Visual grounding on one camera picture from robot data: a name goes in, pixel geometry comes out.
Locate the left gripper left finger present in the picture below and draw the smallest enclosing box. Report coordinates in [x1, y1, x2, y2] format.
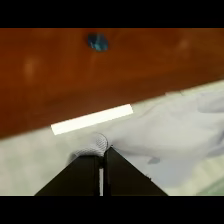
[34, 153, 102, 197]

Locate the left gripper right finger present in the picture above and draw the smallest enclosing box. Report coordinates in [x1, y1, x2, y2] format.
[103, 145, 170, 197]

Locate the pale blue shirt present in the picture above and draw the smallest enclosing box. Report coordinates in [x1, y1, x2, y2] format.
[68, 90, 224, 188]

